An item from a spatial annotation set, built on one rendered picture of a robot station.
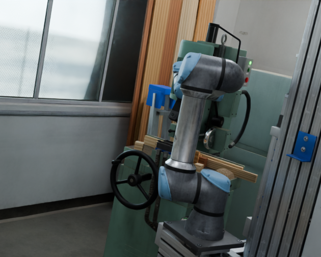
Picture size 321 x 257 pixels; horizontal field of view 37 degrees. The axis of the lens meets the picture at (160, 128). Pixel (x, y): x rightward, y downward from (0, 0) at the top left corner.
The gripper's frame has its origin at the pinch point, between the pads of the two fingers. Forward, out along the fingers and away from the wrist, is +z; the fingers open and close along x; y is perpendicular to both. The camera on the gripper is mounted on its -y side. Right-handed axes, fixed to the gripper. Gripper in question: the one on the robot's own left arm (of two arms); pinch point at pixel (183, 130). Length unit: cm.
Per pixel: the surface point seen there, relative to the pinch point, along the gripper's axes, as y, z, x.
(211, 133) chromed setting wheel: 22.6, 16.7, -1.9
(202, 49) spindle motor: 30.1, -28.4, 5.3
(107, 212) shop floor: 41, 149, 112
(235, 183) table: 1.7, 24.8, -26.6
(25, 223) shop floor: -22, 112, 132
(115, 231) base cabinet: -32, 57, 29
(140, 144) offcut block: -4.2, 14.4, 25.0
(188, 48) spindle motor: 27.2, -29.0, 11.8
